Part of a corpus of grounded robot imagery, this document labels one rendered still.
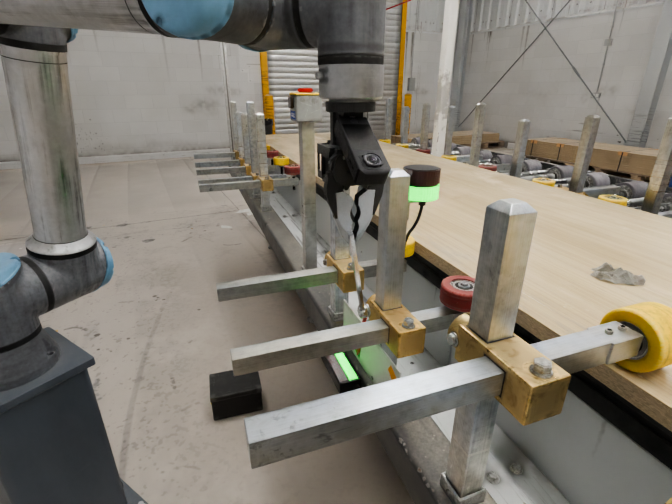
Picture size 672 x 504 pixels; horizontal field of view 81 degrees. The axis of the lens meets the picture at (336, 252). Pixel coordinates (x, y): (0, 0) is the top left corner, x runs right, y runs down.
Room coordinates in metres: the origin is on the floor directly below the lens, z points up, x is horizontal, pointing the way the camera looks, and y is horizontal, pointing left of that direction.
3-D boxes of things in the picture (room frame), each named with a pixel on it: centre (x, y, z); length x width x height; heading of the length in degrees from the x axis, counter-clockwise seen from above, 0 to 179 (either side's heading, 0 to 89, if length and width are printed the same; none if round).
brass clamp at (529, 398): (0.37, -0.19, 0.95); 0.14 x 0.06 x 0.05; 20
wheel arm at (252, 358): (0.56, -0.05, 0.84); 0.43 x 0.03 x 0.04; 110
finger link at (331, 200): (0.57, -0.01, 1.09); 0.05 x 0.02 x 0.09; 110
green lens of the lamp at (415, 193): (0.64, -0.14, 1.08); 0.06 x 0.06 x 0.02
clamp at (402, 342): (0.60, -0.10, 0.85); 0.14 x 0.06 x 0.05; 20
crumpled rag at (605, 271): (0.67, -0.53, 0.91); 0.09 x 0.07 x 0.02; 45
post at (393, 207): (0.62, -0.09, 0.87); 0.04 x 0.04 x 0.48; 20
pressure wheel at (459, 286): (0.63, -0.23, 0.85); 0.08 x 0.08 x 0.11
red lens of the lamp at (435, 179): (0.64, -0.14, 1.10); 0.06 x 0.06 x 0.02
